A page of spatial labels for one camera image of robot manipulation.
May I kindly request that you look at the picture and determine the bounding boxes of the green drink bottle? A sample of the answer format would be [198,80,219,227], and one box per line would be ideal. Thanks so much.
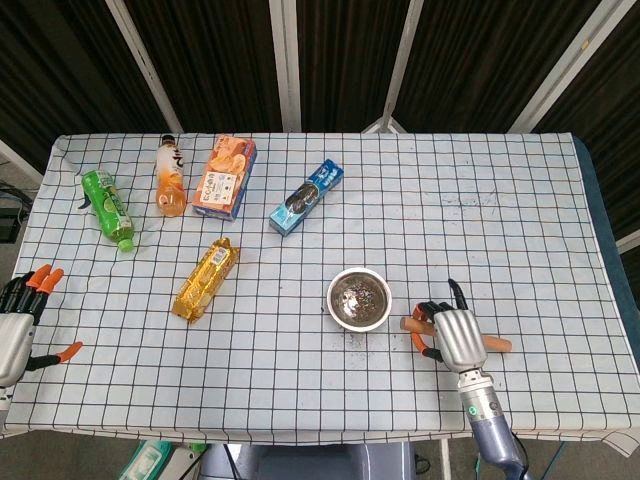
[80,169,137,251]

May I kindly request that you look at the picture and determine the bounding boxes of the orange drink bottle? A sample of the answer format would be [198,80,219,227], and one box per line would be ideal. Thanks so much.
[155,133,188,218]

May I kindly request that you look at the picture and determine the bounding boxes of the stainless steel bowl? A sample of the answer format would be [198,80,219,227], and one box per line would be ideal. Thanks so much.
[326,267,392,333]

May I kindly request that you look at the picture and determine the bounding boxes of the blue sandwich cookie box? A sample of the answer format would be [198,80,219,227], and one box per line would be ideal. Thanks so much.
[268,158,345,238]

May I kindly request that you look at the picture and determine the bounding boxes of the black electronic device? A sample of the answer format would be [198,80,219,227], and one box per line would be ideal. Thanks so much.
[0,183,34,245]

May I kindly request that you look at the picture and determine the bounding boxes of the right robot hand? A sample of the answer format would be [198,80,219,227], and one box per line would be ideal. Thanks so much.
[410,278,489,372]

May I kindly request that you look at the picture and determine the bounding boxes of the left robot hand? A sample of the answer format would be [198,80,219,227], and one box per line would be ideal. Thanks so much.
[0,264,84,389]

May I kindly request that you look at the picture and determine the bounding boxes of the gold foil biscuit packet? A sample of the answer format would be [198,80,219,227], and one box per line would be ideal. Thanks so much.
[171,237,241,325]

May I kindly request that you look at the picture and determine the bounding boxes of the grey robot torso base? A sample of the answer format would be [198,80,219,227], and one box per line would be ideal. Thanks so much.
[199,442,416,480]

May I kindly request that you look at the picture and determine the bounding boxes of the orange blue biscuit box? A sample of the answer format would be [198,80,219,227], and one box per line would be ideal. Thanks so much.
[191,133,258,222]

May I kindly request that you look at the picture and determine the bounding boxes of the crushed cookie crumbs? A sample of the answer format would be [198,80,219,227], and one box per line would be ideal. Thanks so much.
[339,282,384,321]

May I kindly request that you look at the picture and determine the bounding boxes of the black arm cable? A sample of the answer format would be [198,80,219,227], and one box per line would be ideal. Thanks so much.
[510,429,532,476]

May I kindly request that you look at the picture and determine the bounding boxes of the green white plastic package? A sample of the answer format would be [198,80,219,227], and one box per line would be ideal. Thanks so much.
[117,439,209,480]

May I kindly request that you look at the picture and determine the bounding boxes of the white black checked tablecloth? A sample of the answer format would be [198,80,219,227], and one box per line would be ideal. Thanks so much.
[0,131,640,448]

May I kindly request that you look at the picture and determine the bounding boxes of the wooden stick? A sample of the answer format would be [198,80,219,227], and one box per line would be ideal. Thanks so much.
[402,315,514,354]

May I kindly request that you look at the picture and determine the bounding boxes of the white table leg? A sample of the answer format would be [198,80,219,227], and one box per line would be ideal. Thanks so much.
[438,438,454,480]

